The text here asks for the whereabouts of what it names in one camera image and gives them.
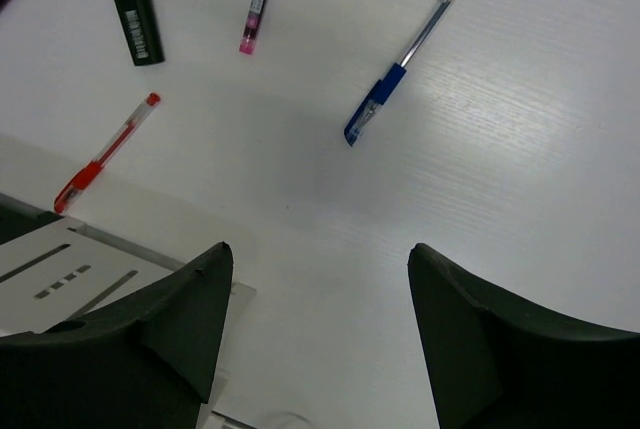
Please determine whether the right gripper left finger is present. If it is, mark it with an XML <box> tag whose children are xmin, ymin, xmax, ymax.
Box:
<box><xmin>1</xmin><ymin>242</ymin><xmax>233</xmax><ymax>428</ymax></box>

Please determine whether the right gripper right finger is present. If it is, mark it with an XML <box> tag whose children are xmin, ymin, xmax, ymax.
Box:
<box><xmin>408</xmin><ymin>243</ymin><xmax>639</xmax><ymax>428</ymax></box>

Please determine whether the grey two-slot container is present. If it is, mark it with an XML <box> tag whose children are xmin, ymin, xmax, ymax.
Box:
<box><xmin>1</xmin><ymin>219</ymin><xmax>255</xmax><ymax>428</ymax></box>

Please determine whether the small red gel pen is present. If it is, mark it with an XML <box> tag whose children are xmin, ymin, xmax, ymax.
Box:
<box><xmin>53</xmin><ymin>93</ymin><xmax>161</xmax><ymax>214</ymax></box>

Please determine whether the blue gel pen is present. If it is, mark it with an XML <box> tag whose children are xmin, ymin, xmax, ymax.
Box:
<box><xmin>343</xmin><ymin>0</ymin><xmax>455</xmax><ymax>147</ymax></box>

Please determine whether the yellow black highlighter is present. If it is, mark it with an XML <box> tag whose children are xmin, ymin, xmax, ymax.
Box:
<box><xmin>114</xmin><ymin>0</ymin><xmax>165</xmax><ymax>67</ymax></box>

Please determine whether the dark red gel pen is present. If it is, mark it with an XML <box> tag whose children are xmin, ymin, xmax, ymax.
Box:
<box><xmin>239</xmin><ymin>0</ymin><xmax>267</xmax><ymax>55</ymax></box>

